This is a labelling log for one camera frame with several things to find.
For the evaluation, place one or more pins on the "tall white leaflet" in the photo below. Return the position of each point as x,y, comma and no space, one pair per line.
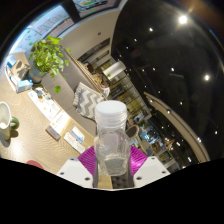
60,121

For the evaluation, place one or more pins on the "dark-framed window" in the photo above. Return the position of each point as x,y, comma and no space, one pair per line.
56,20

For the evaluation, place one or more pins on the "grey chevron cushion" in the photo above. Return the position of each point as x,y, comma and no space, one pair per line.
87,101

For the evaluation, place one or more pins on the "long white card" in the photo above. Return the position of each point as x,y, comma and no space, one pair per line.
74,143

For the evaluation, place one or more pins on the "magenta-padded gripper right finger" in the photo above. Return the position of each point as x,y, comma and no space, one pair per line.
138,160

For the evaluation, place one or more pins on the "clear plastic water bottle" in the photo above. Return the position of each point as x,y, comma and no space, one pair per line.
111,143

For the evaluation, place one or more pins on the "printed paper leaflet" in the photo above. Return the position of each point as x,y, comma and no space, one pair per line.
45,105

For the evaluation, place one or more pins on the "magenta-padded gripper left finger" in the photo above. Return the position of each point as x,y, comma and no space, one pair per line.
87,161

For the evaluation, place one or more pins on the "group of dining chairs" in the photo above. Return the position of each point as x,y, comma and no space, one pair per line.
153,140

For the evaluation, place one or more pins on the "small dark booklet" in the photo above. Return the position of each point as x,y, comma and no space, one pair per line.
52,132

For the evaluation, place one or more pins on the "blue card stand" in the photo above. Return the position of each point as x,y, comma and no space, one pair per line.
11,61

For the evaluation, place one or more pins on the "white tissue box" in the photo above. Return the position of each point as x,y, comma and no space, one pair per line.
24,86

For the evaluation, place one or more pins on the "small blue-white card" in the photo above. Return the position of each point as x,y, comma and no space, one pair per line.
78,134

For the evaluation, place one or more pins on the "grey curved sofa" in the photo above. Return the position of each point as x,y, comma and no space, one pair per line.
66,86

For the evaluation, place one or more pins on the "group of ceiling lights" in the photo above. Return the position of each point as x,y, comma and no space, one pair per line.
182,20

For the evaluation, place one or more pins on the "green potted plant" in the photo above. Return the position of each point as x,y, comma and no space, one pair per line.
48,58

